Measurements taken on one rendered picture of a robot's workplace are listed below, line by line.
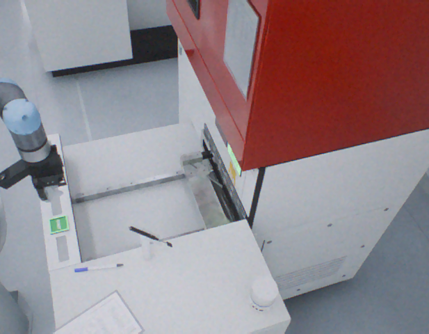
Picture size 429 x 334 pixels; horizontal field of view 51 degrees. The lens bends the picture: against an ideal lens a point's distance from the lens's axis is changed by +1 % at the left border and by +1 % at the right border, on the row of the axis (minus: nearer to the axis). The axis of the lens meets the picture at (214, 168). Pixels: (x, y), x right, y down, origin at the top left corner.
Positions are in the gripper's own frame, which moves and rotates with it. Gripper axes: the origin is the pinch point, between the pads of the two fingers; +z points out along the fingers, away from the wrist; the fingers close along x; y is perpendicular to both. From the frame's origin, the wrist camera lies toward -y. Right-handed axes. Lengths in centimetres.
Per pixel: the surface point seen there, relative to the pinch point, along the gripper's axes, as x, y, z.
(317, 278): -15, 104, 88
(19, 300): 26, -34, 109
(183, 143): 34, 51, 29
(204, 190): 5, 51, 23
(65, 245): -7.5, 1.7, 15.0
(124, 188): 17.0, 23.8, 26.2
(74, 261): -14.0, 3.6, 14.6
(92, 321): -33.8, 5.9, 13.7
